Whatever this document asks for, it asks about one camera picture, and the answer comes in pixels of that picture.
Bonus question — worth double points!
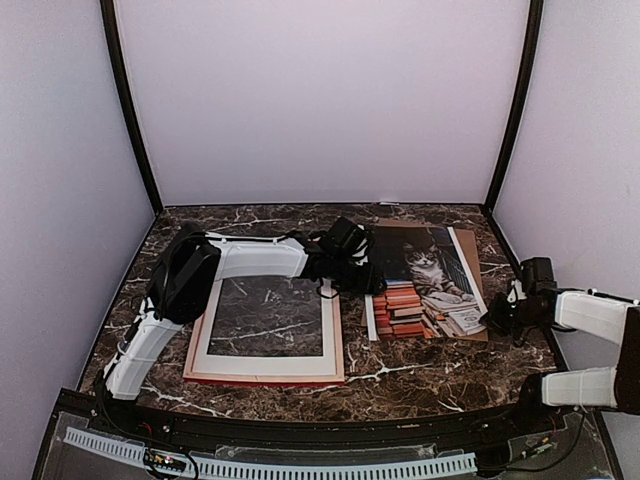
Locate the red wooden picture frame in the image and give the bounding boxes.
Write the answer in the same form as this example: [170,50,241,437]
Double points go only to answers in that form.
[182,279,346,387]

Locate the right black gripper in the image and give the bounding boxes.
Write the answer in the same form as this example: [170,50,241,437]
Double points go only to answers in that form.
[480,291,543,341]

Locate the clear acrylic sheet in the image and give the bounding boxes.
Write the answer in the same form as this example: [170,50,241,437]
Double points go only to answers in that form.
[207,276,323,357]

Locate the white photo mat board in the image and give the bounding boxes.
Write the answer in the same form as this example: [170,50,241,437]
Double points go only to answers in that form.
[190,279,339,377]

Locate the black front rail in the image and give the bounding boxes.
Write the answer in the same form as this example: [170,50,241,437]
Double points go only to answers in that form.
[55,389,580,450]

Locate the white slotted cable duct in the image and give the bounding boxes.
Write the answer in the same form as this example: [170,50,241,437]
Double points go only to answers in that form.
[63,427,477,479]

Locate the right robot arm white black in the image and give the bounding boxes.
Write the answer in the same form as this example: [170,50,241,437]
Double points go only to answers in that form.
[481,285,639,434]

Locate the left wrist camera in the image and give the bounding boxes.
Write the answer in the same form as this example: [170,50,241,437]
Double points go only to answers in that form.
[317,217,374,262]

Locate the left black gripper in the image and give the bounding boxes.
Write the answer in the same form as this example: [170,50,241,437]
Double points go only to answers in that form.
[330,256,387,297]

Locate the right black corner post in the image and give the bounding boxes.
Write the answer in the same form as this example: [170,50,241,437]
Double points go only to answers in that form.
[483,0,544,215]

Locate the left black corner post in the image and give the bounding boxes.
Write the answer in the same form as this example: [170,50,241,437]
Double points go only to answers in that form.
[99,0,164,216]

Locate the cat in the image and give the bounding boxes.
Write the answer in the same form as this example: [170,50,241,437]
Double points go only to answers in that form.
[363,224,489,342]

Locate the black corner post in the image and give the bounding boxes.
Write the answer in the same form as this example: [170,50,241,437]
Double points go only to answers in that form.
[483,0,544,215]
[99,0,164,216]

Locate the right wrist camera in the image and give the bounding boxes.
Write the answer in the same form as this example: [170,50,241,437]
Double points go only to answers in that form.
[507,257,557,303]

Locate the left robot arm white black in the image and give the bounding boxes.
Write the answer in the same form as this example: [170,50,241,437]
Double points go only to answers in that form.
[94,217,387,436]

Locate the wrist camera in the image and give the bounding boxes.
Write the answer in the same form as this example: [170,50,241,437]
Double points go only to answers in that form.
[317,217,374,262]
[507,257,557,303]

